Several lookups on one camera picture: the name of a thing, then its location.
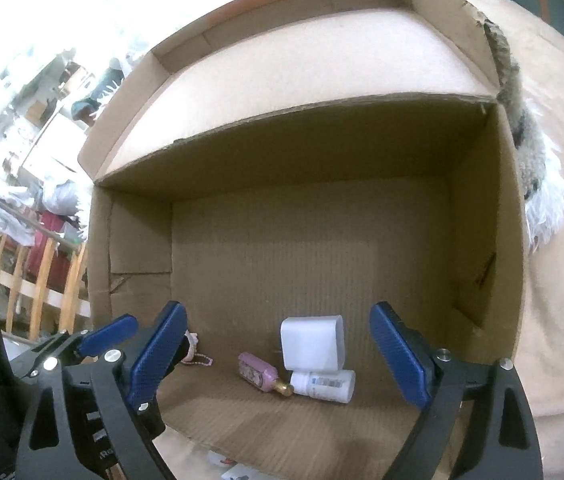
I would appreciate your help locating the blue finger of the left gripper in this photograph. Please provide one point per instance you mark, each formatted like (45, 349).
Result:
(108, 337)

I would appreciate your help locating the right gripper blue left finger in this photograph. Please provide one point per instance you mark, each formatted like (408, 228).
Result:
(152, 353)

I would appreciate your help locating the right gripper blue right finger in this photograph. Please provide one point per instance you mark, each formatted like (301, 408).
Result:
(406, 353)

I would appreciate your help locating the pink soft case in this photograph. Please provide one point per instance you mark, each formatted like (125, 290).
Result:
(189, 354)

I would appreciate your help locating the small white labelled bottle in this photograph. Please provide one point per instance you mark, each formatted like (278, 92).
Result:
(329, 387)

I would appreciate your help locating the white charger plug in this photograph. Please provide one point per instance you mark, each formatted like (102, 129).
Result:
(313, 344)

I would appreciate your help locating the pink perfume bottle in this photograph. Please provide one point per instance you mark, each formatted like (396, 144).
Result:
(262, 375)

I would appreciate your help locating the white red pill bottle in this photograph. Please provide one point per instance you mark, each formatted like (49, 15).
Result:
(219, 460)

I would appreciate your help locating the white remote control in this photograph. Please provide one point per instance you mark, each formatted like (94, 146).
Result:
(243, 472)

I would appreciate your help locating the wooden chair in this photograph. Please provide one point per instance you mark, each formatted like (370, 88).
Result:
(33, 292)

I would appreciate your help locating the brown cardboard box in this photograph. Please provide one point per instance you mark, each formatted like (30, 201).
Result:
(285, 158)

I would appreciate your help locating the furry black white blanket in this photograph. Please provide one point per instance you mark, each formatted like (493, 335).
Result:
(537, 156)

